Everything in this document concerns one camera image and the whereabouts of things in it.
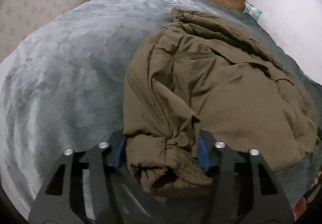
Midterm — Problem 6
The brown puffy jacket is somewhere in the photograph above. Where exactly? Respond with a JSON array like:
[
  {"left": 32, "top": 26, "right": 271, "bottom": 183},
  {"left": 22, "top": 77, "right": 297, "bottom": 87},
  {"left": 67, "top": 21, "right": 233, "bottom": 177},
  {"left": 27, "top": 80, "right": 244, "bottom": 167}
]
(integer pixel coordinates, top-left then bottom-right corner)
[{"left": 123, "top": 8, "right": 318, "bottom": 197}]

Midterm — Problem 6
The pastel plaid pillow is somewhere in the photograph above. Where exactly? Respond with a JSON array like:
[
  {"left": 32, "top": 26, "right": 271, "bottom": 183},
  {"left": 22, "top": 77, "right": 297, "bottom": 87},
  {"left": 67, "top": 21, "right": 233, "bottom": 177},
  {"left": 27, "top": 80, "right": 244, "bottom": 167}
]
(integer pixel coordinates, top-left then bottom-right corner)
[{"left": 244, "top": 2, "right": 262, "bottom": 21}]

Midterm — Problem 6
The grey plush bed blanket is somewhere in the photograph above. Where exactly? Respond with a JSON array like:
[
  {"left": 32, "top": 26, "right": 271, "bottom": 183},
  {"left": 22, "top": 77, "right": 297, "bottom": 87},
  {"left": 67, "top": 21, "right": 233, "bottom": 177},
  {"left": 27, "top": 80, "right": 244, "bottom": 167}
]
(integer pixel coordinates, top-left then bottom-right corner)
[{"left": 1, "top": 0, "right": 321, "bottom": 223}]

